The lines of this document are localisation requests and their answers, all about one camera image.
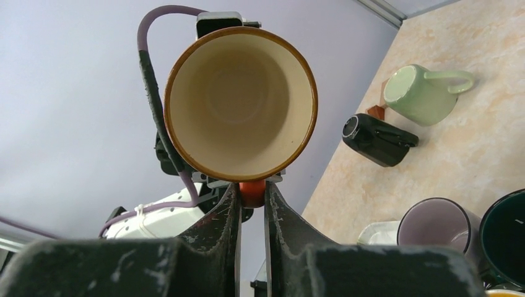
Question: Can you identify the dark green mug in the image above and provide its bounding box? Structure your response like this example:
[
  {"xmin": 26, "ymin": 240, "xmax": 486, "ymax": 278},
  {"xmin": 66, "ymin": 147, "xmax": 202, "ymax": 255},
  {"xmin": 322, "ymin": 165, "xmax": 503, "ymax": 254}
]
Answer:
[{"xmin": 480, "ymin": 189, "xmax": 524, "ymax": 289}]

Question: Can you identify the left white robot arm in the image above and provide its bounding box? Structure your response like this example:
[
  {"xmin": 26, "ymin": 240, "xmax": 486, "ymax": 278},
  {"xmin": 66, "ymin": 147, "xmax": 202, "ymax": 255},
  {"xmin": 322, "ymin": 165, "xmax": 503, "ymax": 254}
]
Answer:
[{"xmin": 100, "ymin": 165, "xmax": 229, "ymax": 239}]

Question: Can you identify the black mug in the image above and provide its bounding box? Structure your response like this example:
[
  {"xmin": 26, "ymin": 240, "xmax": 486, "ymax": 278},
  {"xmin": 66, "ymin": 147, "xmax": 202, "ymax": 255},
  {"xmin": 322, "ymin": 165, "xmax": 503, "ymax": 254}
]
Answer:
[{"xmin": 342, "ymin": 113, "xmax": 419, "ymax": 168}]

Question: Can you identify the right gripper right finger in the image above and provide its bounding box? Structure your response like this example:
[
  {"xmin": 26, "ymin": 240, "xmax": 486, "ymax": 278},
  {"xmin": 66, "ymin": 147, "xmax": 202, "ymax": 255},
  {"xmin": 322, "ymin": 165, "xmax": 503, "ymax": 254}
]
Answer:
[{"xmin": 264, "ymin": 183, "xmax": 485, "ymax": 296}]

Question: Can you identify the white floral mug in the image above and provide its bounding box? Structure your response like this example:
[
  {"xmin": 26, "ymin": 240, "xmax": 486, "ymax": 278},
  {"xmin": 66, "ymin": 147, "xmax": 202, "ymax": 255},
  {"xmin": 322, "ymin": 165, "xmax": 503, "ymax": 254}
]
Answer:
[{"xmin": 486, "ymin": 289, "xmax": 525, "ymax": 297}]

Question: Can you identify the tan wooden block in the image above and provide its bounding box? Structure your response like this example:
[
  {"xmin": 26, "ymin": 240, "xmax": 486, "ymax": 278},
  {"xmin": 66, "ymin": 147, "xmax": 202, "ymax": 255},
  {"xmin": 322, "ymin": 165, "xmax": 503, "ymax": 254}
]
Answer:
[{"xmin": 379, "ymin": 79, "xmax": 388, "ymax": 108}]

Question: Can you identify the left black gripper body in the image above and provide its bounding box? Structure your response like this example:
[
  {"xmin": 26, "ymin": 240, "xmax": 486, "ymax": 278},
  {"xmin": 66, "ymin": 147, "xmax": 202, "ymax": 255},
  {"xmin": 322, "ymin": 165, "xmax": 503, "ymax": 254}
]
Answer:
[{"xmin": 154, "ymin": 131, "xmax": 284, "ymax": 224}]

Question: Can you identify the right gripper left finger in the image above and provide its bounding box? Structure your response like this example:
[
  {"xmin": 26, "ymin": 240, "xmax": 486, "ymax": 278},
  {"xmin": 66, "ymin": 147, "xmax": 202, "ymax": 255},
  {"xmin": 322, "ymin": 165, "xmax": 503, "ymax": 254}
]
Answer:
[{"xmin": 1, "ymin": 184, "xmax": 241, "ymax": 296}]

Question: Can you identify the floral leaf pattern tray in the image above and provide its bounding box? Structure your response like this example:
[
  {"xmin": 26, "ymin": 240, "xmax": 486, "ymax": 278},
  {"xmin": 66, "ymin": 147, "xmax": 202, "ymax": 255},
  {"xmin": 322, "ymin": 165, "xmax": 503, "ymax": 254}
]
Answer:
[{"xmin": 357, "ymin": 221, "xmax": 400, "ymax": 246}]

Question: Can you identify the orange red mug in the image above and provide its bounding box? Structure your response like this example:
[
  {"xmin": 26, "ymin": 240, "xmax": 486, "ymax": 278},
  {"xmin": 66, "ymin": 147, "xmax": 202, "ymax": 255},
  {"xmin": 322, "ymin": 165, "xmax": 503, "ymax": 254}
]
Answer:
[{"xmin": 164, "ymin": 27, "xmax": 318, "ymax": 208}]

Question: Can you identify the reddish brown wooden block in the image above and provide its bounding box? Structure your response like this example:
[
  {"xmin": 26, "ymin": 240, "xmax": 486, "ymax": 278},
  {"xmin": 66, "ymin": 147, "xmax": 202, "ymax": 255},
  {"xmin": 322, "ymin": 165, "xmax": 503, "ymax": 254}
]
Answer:
[{"xmin": 367, "ymin": 105, "xmax": 385, "ymax": 121}]

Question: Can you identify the lilac purple mug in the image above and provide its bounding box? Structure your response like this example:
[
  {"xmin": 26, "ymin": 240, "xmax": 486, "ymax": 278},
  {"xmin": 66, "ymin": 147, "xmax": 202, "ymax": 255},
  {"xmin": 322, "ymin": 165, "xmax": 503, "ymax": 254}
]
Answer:
[{"xmin": 397, "ymin": 197, "xmax": 487, "ymax": 272}]

